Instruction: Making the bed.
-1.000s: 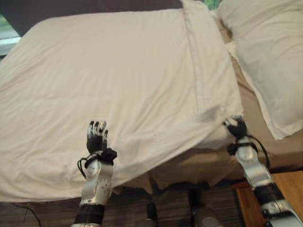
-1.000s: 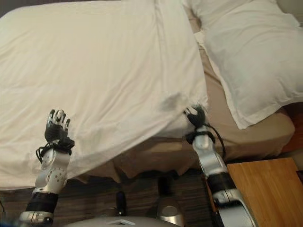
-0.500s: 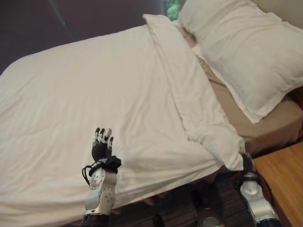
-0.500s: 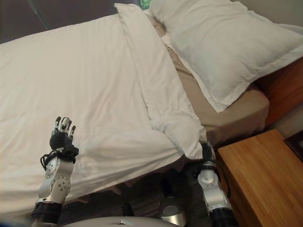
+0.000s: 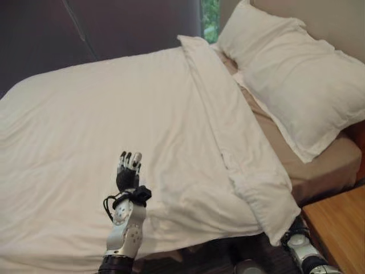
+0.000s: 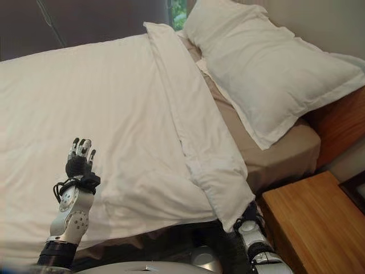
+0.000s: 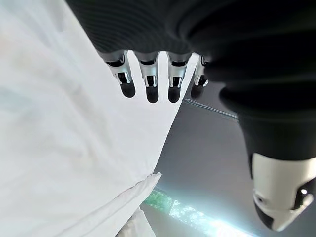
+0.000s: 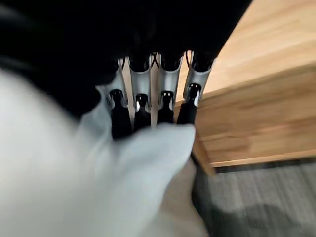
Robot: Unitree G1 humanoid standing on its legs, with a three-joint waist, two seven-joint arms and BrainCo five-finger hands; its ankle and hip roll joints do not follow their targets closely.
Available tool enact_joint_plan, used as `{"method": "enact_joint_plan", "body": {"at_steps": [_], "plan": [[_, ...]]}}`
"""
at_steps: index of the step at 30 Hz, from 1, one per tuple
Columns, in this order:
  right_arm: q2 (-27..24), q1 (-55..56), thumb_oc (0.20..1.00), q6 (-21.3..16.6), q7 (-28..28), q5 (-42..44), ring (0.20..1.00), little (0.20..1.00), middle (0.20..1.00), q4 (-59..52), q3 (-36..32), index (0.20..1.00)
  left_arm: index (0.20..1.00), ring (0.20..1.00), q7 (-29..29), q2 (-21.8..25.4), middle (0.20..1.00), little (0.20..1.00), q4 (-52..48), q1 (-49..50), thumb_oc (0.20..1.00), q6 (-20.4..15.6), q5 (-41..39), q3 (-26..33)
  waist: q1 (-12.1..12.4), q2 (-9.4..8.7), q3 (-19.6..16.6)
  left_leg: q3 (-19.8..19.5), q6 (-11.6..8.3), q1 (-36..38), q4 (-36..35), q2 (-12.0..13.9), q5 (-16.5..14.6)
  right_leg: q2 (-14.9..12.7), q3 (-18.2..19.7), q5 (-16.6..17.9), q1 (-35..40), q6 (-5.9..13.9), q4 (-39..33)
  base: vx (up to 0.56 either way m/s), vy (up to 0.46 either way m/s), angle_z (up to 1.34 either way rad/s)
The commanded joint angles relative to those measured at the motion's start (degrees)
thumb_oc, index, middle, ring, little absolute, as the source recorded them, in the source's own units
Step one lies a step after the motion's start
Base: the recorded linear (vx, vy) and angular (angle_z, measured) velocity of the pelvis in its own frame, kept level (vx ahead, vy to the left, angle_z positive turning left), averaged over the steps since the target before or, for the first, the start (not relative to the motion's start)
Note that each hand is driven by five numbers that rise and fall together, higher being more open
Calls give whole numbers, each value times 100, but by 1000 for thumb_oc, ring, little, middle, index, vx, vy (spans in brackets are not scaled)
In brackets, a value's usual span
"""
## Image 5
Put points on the beige upholstered headboard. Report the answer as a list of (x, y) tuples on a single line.
[(328, 20)]

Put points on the large white pillow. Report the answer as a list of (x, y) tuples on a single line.
[(293, 77)]

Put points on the thin curtain wand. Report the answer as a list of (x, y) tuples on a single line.
[(81, 34)]

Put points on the dark grey curtain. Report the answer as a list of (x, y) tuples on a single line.
[(119, 25)]

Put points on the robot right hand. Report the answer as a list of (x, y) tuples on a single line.
[(298, 224)]

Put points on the wooden nightstand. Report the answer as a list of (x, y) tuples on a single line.
[(339, 225)]

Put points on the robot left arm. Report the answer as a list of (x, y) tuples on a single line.
[(125, 228)]

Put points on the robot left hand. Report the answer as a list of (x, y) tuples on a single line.
[(127, 177)]

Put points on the white duvet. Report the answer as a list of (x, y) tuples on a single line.
[(114, 120)]

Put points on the beige fitted bed sheet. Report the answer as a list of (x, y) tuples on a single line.
[(313, 168)]

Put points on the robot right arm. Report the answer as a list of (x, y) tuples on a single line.
[(305, 251)]

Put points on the window with green foliage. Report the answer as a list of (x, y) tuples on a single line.
[(210, 20)]

